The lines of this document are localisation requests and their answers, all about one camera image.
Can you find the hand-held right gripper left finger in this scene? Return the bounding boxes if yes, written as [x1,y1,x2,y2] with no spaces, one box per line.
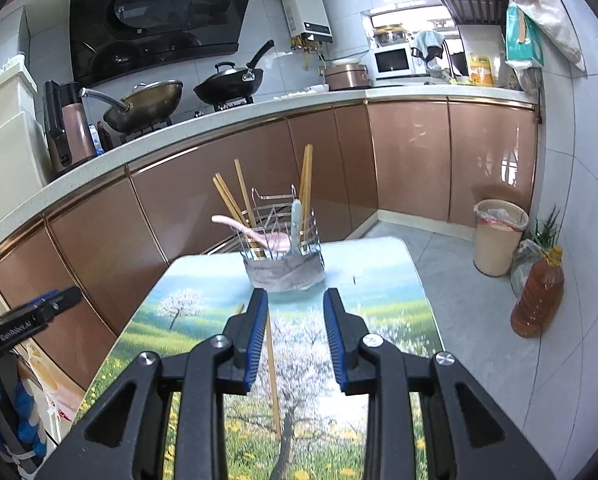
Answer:
[35,289,271,480]

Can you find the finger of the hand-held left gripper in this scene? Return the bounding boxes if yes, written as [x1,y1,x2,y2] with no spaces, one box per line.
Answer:
[26,286,83,323]

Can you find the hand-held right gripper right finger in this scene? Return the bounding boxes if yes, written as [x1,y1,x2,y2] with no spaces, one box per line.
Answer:
[323,287,560,480]

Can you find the wire utensil basket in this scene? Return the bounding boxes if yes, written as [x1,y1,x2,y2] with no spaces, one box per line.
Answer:
[241,185,325,261]

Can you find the pink spoon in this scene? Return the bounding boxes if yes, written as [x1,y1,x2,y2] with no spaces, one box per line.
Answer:
[211,214,292,253]

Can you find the light blue spoon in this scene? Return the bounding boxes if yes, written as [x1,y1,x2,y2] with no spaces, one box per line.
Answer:
[290,199,304,256]

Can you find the white plastic bag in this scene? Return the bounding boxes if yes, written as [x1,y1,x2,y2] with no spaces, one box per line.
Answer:
[26,345,84,421]

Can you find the pink black kitchen appliance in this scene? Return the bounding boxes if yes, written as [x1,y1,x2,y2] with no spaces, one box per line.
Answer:
[43,80,98,173]

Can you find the white countertop appliance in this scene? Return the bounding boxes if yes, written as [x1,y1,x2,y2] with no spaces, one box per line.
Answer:
[0,7,52,201]

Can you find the beige trash bin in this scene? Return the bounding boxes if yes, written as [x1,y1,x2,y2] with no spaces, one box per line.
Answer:
[473,199,530,277]

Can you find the brown kitchen cabinet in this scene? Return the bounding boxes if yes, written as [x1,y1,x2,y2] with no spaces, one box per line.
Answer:
[0,97,539,391]

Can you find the clear plastic bag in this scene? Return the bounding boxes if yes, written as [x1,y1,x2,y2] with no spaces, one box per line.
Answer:
[510,239,545,301]

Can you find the cooking oil bottle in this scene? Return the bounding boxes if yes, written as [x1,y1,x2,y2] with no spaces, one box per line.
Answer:
[510,246,566,340]

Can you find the steel wok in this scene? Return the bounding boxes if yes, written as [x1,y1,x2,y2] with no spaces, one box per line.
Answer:
[79,80,185,133]

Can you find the clear bin liner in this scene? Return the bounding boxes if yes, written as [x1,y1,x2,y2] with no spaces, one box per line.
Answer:
[474,199,530,235]

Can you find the gas stove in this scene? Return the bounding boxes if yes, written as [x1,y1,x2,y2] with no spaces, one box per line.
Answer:
[99,95,260,146]

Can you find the green onions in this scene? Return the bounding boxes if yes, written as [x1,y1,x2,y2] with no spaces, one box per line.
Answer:
[526,205,562,251]

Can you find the black wok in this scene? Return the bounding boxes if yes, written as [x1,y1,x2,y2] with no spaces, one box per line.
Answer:
[194,40,276,106]

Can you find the brown rice cooker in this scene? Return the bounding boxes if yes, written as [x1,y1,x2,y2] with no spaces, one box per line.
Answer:
[324,61,371,92]

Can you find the glass wok lid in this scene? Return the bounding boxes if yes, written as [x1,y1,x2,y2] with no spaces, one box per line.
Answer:
[201,61,252,86]

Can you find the white microwave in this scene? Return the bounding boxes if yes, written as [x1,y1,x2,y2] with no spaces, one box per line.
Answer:
[370,44,414,80]

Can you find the black range hood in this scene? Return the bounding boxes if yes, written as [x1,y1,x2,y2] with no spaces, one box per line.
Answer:
[70,0,260,88]

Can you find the yellow oil jug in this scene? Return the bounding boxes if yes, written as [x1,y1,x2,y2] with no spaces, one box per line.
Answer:
[468,54,495,87]

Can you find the steel pot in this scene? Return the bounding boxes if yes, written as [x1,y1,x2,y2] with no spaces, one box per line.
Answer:
[373,25,410,47]

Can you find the blue grey towel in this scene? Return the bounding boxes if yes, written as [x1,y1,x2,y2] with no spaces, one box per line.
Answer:
[410,30,445,61]

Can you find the white water heater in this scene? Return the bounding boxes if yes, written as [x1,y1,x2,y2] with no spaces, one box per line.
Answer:
[280,0,336,46]

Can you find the green white hanging bag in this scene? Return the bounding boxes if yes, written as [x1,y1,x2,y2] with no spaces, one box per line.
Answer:
[505,2,545,68]

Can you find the white cloth bag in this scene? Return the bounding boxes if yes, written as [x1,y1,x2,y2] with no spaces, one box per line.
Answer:
[486,0,586,73]

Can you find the blue grey braided cable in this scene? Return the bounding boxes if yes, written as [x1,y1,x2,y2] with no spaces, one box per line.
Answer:
[0,380,47,476]

